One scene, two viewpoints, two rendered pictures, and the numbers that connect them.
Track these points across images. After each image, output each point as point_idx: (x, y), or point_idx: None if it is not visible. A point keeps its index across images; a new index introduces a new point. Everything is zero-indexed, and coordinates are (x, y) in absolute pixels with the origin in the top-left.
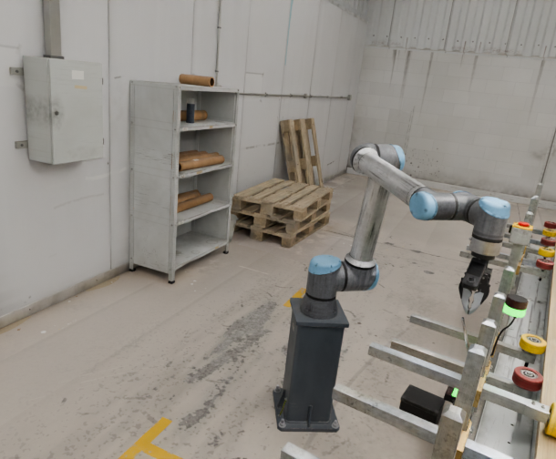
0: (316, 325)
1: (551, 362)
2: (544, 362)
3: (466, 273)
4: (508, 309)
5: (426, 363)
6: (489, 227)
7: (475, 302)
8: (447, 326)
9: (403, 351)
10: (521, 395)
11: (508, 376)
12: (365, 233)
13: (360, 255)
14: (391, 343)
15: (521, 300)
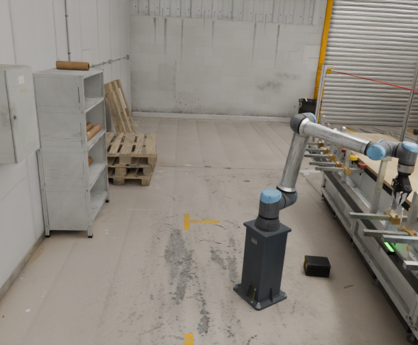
0: (276, 235)
1: None
2: None
3: (403, 185)
4: None
5: (414, 237)
6: (412, 158)
7: (403, 198)
8: (371, 215)
9: (371, 235)
10: None
11: None
12: (294, 170)
13: (290, 184)
14: (364, 233)
15: None
